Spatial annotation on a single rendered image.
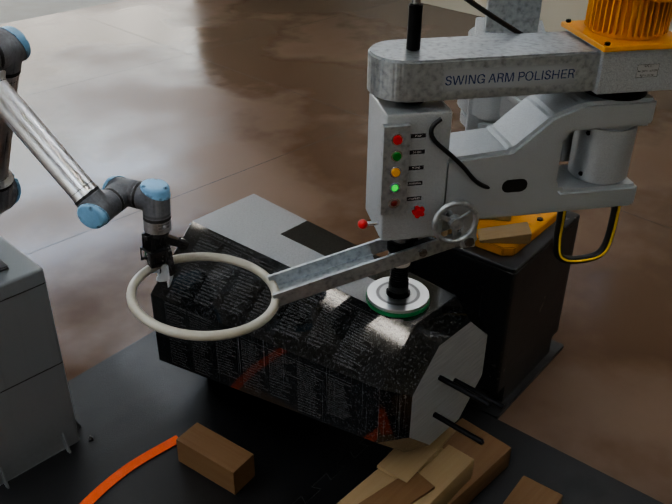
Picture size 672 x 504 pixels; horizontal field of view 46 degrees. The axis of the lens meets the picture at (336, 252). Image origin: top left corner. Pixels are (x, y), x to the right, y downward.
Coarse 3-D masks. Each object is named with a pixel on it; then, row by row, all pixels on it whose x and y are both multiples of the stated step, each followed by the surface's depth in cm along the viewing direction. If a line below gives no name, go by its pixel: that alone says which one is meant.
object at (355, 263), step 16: (432, 240) 255; (336, 256) 262; (352, 256) 264; (368, 256) 264; (384, 256) 254; (400, 256) 254; (416, 256) 256; (288, 272) 262; (304, 272) 263; (320, 272) 263; (336, 272) 253; (352, 272) 254; (368, 272) 255; (288, 288) 253; (304, 288) 253; (320, 288) 254
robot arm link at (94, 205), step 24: (0, 72) 234; (0, 96) 233; (24, 120) 235; (24, 144) 239; (48, 144) 238; (48, 168) 240; (72, 168) 240; (72, 192) 241; (96, 192) 243; (96, 216) 241
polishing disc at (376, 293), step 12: (372, 288) 271; (384, 288) 271; (420, 288) 272; (372, 300) 265; (384, 300) 265; (396, 300) 265; (408, 300) 265; (420, 300) 265; (396, 312) 261; (408, 312) 261
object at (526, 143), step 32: (544, 96) 246; (576, 96) 240; (512, 128) 245; (544, 128) 236; (576, 128) 240; (448, 160) 237; (480, 160) 237; (512, 160) 240; (544, 160) 242; (448, 192) 241; (480, 192) 243; (512, 192) 246; (544, 192) 248; (576, 192) 251; (608, 192) 253
